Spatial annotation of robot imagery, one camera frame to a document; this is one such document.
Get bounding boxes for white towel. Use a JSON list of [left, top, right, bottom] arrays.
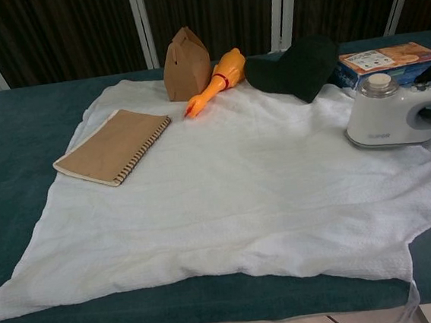
[[0, 49, 431, 323]]

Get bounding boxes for brown kraft paper box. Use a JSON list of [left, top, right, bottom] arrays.
[[159, 24, 215, 103]]

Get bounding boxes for black knit hat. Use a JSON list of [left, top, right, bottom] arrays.
[[243, 33, 346, 110]]

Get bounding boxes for brown spiral notebook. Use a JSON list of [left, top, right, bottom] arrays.
[[48, 104, 179, 194]]

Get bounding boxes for orange blue biscuit box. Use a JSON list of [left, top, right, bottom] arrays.
[[336, 40, 431, 93]]

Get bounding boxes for white handheld steamer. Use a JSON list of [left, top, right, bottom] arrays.
[[340, 68, 431, 154]]

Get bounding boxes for teal table cover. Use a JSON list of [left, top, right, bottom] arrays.
[[0, 30, 431, 323]]

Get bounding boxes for yellow rubber chicken toy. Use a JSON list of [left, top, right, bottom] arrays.
[[178, 46, 252, 119]]

